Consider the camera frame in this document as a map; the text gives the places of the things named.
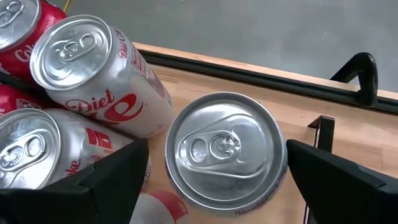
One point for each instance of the wooden shelf black metal legs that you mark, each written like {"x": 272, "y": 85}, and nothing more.
{"x": 326, "y": 133}

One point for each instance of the silver drink can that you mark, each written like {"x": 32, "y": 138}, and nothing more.
{"x": 46, "y": 146}
{"x": 224, "y": 149}
{"x": 102, "y": 81}
{"x": 161, "y": 208}

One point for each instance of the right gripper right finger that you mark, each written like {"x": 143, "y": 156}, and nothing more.
{"x": 348, "y": 199}

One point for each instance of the black aluminium table frame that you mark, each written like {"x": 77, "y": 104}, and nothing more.
{"x": 248, "y": 76}

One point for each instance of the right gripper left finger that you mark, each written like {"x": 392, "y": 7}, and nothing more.
{"x": 102, "y": 196}

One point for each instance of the red Coca-Cola can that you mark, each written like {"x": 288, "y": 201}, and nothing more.
{"x": 31, "y": 53}
{"x": 12, "y": 99}

